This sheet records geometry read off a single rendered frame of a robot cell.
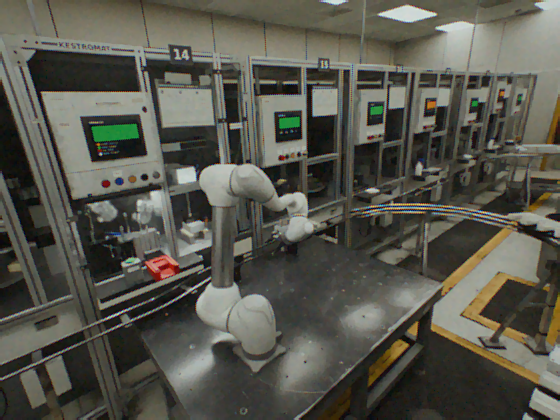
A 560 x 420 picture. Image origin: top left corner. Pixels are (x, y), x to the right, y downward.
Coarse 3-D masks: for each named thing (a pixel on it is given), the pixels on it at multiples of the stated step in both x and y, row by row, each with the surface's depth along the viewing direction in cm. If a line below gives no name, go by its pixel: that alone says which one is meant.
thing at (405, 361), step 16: (432, 304) 174; (416, 320) 163; (400, 336) 153; (416, 336) 199; (384, 352) 144; (416, 352) 186; (368, 368) 143; (400, 368) 175; (416, 368) 202; (352, 384) 146; (384, 384) 166; (176, 400) 123; (352, 400) 149; (368, 400) 158; (176, 416) 155; (352, 416) 150
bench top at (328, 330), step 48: (240, 288) 185; (288, 288) 182; (336, 288) 180; (384, 288) 178; (432, 288) 176; (144, 336) 150; (192, 336) 148; (288, 336) 144; (336, 336) 143; (384, 336) 142; (192, 384) 122; (240, 384) 121; (288, 384) 120; (336, 384) 119
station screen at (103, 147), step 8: (104, 120) 137; (112, 120) 139; (120, 120) 141; (128, 120) 143; (136, 120) 145; (96, 144) 137; (104, 144) 139; (112, 144) 141; (120, 144) 143; (128, 144) 145; (136, 144) 148; (96, 152) 137; (104, 152) 139; (112, 152) 142; (120, 152) 144; (128, 152) 146; (136, 152) 148
